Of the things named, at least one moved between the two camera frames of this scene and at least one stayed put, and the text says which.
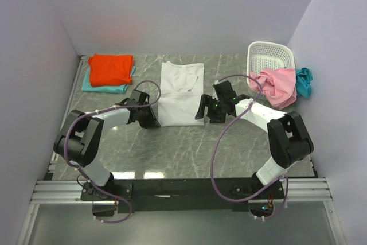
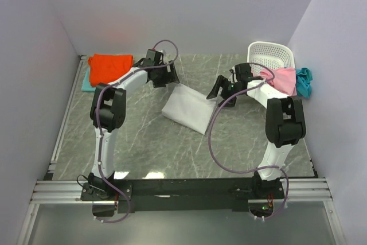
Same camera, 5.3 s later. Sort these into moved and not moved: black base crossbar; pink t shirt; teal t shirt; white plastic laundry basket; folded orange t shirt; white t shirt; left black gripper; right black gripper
Moved: right black gripper; white t shirt; left black gripper
Not moved: white plastic laundry basket; pink t shirt; folded orange t shirt; black base crossbar; teal t shirt
